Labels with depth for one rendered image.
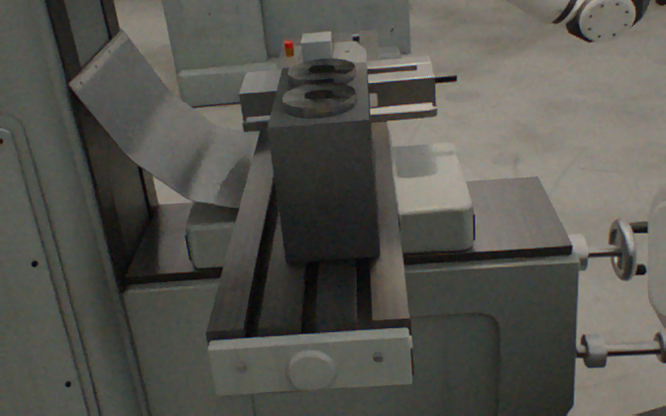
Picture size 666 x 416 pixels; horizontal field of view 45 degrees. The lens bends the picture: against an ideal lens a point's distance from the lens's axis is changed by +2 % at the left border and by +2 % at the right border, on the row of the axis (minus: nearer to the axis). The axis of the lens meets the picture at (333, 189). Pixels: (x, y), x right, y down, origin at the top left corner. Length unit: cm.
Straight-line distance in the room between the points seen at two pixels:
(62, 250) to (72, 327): 15
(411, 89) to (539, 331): 48
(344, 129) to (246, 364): 29
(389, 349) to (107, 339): 69
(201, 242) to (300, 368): 53
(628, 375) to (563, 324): 86
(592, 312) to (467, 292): 116
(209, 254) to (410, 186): 37
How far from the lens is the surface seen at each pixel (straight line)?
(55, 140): 131
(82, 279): 141
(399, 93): 141
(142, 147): 137
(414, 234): 136
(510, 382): 155
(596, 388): 228
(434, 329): 147
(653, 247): 94
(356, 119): 92
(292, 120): 94
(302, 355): 90
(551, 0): 128
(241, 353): 91
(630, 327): 251
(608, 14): 128
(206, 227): 137
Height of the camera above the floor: 146
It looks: 26 degrees down
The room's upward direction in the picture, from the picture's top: 6 degrees counter-clockwise
